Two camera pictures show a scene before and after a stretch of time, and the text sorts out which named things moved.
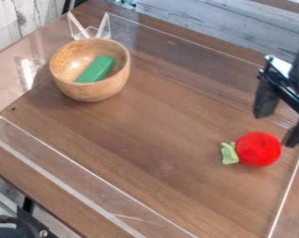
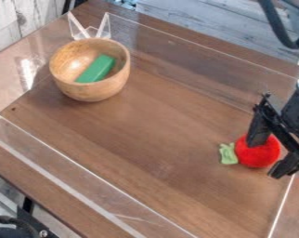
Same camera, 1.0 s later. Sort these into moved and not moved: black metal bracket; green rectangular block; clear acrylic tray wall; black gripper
Moved: black gripper
Not moved: clear acrylic tray wall; black metal bracket; green rectangular block
